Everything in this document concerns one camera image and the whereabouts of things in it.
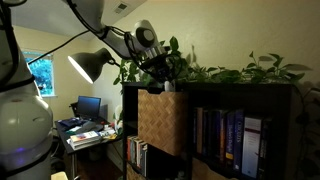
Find black cube bookshelf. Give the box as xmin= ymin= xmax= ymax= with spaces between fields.
xmin=123 ymin=83 xmax=300 ymax=180

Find woven bamboo basket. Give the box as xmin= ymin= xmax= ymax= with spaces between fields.
xmin=138 ymin=90 xmax=188 ymax=156

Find upper shelf dark books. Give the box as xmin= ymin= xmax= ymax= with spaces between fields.
xmin=193 ymin=107 xmax=271 ymax=180

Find dark desk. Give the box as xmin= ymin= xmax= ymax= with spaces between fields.
xmin=54 ymin=120 xmax=121 ymax=180

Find stack of books on desk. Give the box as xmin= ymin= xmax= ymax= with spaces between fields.
xmin=69 ymin=131 xmax=101 ymax=150

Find black computer monitor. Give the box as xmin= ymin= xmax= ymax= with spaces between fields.
xmin=76 ymin=96 xmax=101 ymax=120

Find row of colourful books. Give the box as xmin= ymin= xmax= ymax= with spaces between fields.
xmin=127 ymin=135 xmax=148 ymax=177

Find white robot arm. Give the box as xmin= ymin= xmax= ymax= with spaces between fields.
xmin=0 ymin=0 xmax=173 ymax=180

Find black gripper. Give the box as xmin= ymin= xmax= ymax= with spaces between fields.
xmin=140 ymin=54 xmax=182 ymax=83

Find grey desk lamp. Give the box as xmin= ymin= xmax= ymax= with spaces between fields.
xmin=68 ymin=48 xmax=116 ymax=84

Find window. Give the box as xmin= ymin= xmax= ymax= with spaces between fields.
xmin=23 ymin=50 xmax=55 ymax=97

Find green pothos plant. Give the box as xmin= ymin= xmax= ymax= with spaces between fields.
xmin=112 ymin=35 xmax=313 ymax=86

